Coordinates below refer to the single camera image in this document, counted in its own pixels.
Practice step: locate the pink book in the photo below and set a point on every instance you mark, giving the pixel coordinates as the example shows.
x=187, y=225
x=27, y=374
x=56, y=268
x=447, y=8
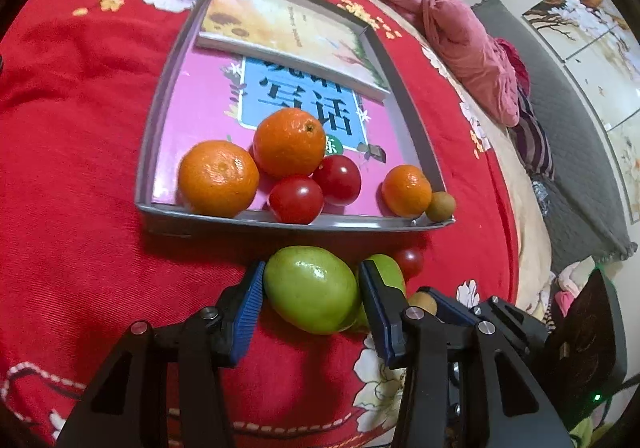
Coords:
x=200, y=118

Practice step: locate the large green apple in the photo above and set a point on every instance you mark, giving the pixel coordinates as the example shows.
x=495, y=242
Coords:
x=312, y=290

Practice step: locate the small green apple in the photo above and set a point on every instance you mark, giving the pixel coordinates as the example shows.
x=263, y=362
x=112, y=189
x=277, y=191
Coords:
x=392, y=273

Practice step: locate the large cherry tomato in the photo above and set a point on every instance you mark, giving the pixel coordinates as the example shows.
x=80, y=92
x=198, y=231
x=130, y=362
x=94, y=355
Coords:
x=296, y=199

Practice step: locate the magenta cloth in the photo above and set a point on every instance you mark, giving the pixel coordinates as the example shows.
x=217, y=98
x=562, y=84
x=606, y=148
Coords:
x=515, y=63

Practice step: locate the small cherry tomato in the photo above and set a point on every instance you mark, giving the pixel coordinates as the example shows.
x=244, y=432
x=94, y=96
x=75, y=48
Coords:
x=409, y=262

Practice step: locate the pink quilt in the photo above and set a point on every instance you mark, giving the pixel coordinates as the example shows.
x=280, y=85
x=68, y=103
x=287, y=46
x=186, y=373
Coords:
x=450, y=28

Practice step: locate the silver foil wrapper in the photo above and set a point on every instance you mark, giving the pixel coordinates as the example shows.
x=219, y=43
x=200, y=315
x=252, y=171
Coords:
x=540, y=195

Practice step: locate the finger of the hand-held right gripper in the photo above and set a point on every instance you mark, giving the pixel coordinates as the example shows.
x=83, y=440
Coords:
x=452, y=308

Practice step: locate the red floral blanket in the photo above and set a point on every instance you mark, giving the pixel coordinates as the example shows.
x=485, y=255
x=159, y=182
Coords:
x=75, y=128

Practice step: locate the floral wall tile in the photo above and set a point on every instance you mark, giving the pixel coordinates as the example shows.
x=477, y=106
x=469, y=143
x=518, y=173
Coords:
x=575, y=18

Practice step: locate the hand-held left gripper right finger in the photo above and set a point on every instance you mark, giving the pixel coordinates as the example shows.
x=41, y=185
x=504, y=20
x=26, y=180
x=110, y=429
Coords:
x=380, y=318

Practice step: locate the green cloth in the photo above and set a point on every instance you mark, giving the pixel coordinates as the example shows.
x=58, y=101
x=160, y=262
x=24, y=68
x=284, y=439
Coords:
x=595, y=428

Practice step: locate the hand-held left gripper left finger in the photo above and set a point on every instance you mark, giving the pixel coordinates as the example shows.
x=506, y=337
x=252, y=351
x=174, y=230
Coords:
x=247, y=313

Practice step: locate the beige bed sheet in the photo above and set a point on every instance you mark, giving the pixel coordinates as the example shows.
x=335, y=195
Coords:
x=525, y=228

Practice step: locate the medium orange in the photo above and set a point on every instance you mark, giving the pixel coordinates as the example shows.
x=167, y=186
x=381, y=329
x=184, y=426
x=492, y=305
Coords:
x=218, y=178

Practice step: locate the yellow floral book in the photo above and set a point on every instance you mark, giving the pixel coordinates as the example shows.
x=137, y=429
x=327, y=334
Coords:
x=270, y=23

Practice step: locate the striped cloth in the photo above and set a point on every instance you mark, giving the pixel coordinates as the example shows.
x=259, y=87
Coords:
x=535, y=143

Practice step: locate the small kiwi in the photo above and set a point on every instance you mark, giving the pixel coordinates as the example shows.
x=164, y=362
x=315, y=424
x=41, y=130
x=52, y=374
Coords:
x=424, y=302

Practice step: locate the grey quilted mat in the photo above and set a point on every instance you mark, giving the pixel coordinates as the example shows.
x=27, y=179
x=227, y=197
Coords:
x=565, y=128

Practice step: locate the large orange with navel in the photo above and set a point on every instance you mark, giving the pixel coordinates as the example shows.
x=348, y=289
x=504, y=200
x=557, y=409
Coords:
x=289, y=143

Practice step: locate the pink and white cloth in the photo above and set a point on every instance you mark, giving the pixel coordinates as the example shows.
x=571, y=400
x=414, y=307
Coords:
x=567, y=283

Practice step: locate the small orange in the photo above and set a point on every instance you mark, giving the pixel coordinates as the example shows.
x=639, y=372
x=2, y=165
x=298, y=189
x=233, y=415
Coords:
x=406, y=190

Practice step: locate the large kiwi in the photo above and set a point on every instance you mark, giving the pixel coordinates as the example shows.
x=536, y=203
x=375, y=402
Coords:
x=440, y=205

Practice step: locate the grey cardboard box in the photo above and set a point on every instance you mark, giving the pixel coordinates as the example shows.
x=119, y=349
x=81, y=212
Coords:
x=150, y=153

